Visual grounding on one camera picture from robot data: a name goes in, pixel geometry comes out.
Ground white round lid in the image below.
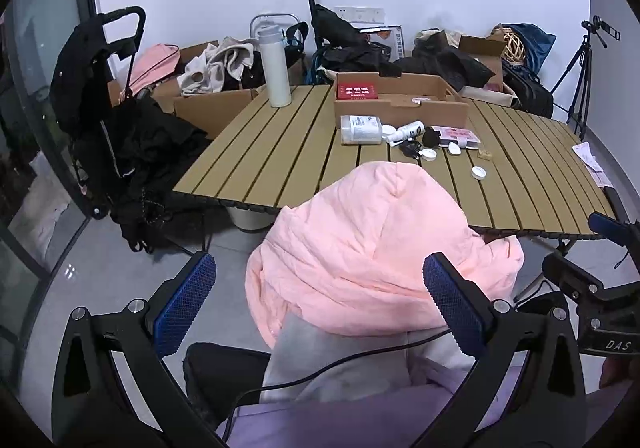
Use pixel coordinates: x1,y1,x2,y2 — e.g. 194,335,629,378
471,166,487,180

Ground small tan wooden block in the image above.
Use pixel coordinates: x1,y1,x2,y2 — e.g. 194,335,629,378
477,150,492,161

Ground pink white card box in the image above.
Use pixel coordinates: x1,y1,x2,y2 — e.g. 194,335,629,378
433,126,480,150

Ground white jar cap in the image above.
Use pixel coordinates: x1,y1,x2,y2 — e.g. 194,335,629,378
420,148,437,162

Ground black charger plug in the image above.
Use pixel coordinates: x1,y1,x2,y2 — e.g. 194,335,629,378
422,127,442,149

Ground white spray bottle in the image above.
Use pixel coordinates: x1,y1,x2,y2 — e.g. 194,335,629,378
385,121,425,147

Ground white wet wipes pack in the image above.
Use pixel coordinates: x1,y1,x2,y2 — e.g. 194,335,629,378
340,115,382,145

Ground red gift box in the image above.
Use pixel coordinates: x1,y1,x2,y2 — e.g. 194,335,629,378
336,82,378,100

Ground person's right hand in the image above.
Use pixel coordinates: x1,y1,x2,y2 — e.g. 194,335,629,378
599,356,631,390

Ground paper receipts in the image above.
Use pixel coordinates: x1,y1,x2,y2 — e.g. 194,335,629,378
572,141,613,189

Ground black chair seat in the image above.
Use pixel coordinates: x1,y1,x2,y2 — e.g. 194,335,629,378
183,343,270,424

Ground tan slatted folding table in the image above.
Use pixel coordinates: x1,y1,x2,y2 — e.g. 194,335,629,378
175,86,614,240

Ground black suitcase bag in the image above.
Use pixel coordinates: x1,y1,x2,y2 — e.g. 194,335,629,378
502,59,553,119

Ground beige canvas bag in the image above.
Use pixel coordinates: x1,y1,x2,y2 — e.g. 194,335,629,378
459,85,520,108

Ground grey sweatpants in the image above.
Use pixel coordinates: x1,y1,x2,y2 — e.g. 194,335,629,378
259,313,474,404

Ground blue cloth bag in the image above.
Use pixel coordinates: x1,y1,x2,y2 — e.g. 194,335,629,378
500,23,556,75

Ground woven rattan ball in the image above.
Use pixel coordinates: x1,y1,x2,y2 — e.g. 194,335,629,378
491,25,526,66

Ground white bin under table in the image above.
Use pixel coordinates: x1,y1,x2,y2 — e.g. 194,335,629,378
227,207,276,232

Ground cardboard box right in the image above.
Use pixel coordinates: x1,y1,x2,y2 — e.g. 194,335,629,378
459,33,506,92

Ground pink hooded jacket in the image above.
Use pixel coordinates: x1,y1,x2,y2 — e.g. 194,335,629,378
245,162,525,346

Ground cardboard tray box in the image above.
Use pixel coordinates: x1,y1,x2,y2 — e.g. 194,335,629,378
333,72,469,128

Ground black folding cart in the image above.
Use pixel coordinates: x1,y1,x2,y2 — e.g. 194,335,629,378
50,7,210,253

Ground large cardboard box left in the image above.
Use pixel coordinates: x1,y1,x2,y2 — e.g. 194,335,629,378
106,40,306,140

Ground white printed product box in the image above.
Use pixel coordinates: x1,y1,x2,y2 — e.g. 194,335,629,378
357,25,406,62

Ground black jacket pile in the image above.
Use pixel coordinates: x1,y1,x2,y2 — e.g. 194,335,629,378
307,4,497,91

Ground beige clothes pile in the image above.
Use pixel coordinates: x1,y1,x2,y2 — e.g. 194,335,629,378
177,37,255,96

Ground pink backpack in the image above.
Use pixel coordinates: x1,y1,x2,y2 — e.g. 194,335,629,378
118,44,180,101

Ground white thermos bottle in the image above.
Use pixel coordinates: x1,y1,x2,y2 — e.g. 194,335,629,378
257,26,292,108

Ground black camera tripod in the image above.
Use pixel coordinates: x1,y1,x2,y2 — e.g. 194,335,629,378
550,15,620,140

